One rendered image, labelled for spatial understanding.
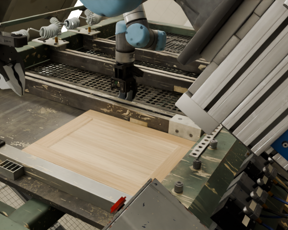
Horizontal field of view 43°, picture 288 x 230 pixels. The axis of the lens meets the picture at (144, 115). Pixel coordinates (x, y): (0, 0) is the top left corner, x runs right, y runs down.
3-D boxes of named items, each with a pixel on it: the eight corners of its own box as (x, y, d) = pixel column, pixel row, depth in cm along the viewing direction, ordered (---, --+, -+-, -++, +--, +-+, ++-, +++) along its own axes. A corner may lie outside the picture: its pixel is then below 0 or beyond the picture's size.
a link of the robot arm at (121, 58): (122, 46, 146) (139, 49, 142) (122, 57, 148) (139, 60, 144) (111, 50, 140) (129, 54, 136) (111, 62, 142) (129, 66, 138)
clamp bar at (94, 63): (231, 108, 159) (240, 55, 148) (33, 58, 210) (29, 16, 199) (238, 100, 167) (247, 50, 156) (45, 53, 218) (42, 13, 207)
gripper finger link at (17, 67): (19, 98, 106) (5, 69, 105) (32, 91, 103) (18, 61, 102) (11, 100, 103) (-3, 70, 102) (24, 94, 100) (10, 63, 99)
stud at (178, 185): (180, 195, 98) (181, 186, 96) (172, 192, 99) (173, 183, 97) (184, 190, 100) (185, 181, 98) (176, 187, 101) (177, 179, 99)
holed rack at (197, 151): (197, 159, 114) (197, 157, 114) (188, 156, 115) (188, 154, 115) (291, 43, 243) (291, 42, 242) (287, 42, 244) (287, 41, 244)
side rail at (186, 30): (279, 60, 243) (282, 44, 238) (138, 34, 291) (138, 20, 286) (281, 57, 250) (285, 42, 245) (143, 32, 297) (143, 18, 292)
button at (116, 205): (123, 211, 63) (114, 203, 63) (113, 222, 65) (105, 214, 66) (135, 199, 66) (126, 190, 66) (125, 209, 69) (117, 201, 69)
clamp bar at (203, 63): (250, 86, 183) (258, 40, 172) (67, 46, 234) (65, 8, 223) (255, 81, 190) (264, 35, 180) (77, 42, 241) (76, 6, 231)
